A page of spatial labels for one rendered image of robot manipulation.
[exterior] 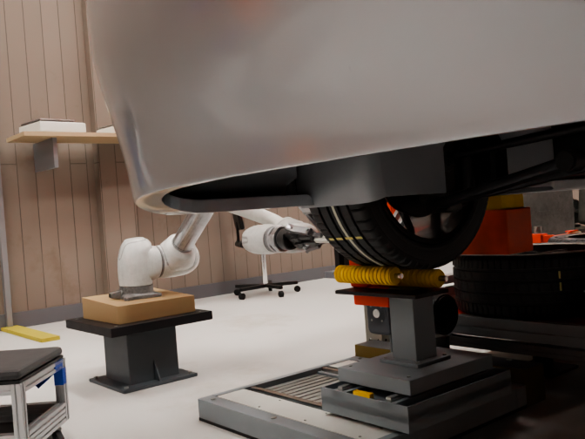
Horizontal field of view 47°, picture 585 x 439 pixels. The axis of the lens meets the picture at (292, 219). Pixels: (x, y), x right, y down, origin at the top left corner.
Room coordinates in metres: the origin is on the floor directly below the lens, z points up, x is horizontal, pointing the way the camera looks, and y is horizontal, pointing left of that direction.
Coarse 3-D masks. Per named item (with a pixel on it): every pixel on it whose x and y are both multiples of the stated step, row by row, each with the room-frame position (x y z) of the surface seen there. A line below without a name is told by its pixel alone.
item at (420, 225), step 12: (456, 180) 2.25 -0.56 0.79; (384, 204) 1.91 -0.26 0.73; (468, 204) 2.17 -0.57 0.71; (408, 216) 2.26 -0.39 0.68; (432, 216) 2.25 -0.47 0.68; (444, 216) 2.21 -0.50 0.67; (456, 216) 2.17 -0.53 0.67; (408, 228) 2.27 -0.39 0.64; (420, 228) 2.23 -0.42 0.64; (432, 228) 2.19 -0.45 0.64; (444, 228) 2.15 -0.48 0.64; (456, 228) 2.12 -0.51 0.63; (420, 240) 2.01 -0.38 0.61; (432, 240) 2.04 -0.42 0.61
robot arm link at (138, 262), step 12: (132, 240) 3.08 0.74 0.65; (144, 240) 3.10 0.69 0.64; (120, 252) 3.09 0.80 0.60; (132, 252) 3.05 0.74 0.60; (144, 252) 3.07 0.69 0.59; (156, 252) 3.12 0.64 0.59; (120, 264) 3.07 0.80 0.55; (132, 264) 3.05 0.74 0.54; (144, 264) 3.07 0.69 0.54; (156, 264) 3.11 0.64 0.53; (120, 276) 3.07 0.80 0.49; (132, 276) 3.05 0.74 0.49; (144, 276) 3.07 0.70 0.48; (156, 276) 3.13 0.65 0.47
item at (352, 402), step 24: (336, 384) 2.15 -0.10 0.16; (456, 384) 2.06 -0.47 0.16; (480, 384) 2.05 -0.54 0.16; (504, 384) 2.13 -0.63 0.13; (336, 408) 2.07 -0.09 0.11; (360, 408) 1.98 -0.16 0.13; (384, 408) 1.91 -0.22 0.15; (408, 408) 1.84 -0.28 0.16; (432, 408) 1.91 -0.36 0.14; (456, 408) 1.97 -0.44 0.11; (408, 432) 1.84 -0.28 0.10
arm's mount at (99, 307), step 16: (96, 304) 3.04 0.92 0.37; (112, 304) 2.94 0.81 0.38; (128, 304) 2.92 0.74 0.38; (144, 304) 2.95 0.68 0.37; (160, 304) 3.00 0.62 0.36; (176, 304) 3.05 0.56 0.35; (192, 304) 3.11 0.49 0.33; (96, 320) 3.05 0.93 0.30; (112, 320) 2.92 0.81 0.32; (128, 320) 2.90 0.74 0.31; (144, 320) 2.95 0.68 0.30
